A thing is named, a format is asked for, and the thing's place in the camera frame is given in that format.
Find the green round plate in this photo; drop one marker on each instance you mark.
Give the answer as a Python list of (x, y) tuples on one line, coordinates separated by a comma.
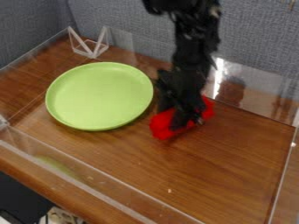
[(99, 96)]

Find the clear acrylic enclosure wall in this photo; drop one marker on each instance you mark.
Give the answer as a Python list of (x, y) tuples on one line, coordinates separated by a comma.
[(230, 172)]

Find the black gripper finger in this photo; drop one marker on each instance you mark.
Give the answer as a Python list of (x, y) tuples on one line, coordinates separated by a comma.
[(187, 110)]

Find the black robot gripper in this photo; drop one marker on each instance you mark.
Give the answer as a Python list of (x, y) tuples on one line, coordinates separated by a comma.
[(196, 33)]

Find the black object under table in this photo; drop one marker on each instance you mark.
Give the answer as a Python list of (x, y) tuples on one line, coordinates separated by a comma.
[(20, 201)]

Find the red rectangular block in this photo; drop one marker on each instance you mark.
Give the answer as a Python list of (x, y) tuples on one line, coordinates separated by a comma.
[(160, 122)]

